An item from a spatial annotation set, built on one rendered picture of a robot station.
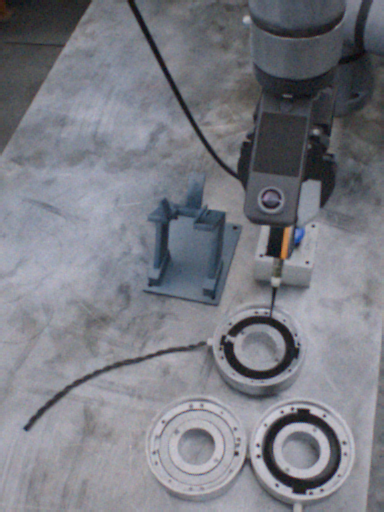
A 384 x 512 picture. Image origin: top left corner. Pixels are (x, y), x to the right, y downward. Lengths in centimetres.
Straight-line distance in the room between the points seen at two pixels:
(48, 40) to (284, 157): 225
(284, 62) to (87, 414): 44
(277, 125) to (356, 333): 31
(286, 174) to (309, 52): 10
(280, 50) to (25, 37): 234
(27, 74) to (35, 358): 190
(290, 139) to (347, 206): 34
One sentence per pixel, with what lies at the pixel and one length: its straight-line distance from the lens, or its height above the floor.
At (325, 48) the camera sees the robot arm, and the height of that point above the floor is 116.
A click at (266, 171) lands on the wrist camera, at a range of 52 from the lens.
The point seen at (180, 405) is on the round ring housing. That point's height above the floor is 83.
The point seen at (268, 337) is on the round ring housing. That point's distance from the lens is 71.
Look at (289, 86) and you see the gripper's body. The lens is 50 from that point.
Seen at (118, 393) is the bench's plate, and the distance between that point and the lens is 72.
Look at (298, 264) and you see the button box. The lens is 73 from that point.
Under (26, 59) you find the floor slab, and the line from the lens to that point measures 264.
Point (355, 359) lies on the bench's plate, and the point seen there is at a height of 80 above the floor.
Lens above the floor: 145
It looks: 55 degrees down
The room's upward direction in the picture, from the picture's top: 10 degrees counter-clockwise
